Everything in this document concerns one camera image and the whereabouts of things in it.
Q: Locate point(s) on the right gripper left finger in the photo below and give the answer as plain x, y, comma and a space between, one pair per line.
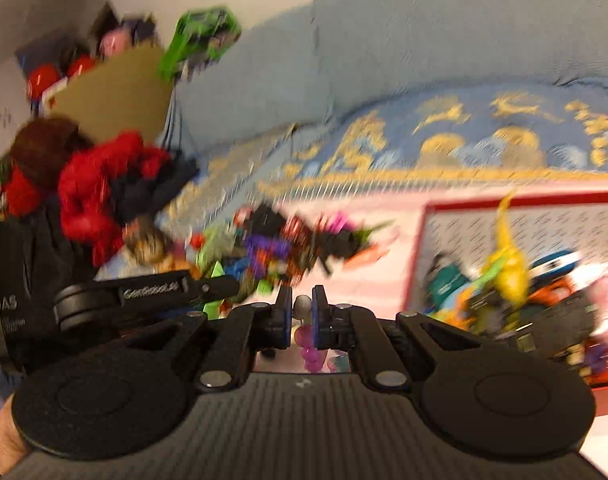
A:
278, 324

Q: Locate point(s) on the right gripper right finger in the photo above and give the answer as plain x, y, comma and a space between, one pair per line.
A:
328, 321

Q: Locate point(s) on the pink bead toy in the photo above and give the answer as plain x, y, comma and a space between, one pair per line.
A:
314, 359

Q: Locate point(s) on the teal and yellow toy dinosaur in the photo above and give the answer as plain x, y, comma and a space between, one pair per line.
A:
443, 278

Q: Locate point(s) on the person left hand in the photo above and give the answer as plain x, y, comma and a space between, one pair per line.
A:
12, 447

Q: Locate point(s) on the purple tassel toy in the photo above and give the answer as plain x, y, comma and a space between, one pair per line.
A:
261, 250

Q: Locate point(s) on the black plastic clip block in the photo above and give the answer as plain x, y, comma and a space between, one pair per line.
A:
341, 245

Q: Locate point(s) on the red foil heart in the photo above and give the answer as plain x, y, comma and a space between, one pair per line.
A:
297, 233

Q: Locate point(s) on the brown plush toy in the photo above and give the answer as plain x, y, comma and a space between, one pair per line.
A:
39, 152

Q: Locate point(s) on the brown haired doll figurine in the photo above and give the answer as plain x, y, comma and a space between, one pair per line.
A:
150, 246

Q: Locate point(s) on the red jacket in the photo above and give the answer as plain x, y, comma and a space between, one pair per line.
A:
86, 211

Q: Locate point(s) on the red patterned cardboard box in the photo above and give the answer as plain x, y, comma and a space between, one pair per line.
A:
557, 318

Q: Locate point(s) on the blue white round toy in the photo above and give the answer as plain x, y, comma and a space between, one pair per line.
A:
553, 266

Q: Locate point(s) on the brown cardboard box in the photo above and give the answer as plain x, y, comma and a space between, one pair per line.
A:
124, 93

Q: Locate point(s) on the blue gold patterned seat cover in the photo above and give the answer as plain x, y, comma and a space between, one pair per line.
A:
484, 135

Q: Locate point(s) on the pink round head toy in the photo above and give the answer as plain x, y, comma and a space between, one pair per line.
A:
115, 42

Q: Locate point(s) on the green toy car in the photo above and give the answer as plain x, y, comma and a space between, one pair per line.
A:
201, 38

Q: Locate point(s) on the blue fabric sofa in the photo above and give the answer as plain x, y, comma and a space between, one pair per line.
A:
322, 60

